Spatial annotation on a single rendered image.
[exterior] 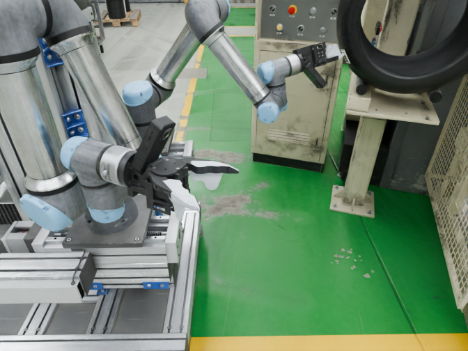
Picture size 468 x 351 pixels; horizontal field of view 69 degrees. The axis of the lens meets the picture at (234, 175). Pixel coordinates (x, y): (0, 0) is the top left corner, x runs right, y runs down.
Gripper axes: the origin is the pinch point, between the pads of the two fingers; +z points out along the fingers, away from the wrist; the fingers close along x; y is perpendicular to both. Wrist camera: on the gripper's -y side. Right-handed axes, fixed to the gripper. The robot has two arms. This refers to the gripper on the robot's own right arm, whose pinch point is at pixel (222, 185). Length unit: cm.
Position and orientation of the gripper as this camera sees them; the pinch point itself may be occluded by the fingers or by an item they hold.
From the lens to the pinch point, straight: 58.5
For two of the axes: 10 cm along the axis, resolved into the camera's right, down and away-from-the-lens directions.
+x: -4.2, 4.0, -8.2
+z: 9.1, 2.4, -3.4
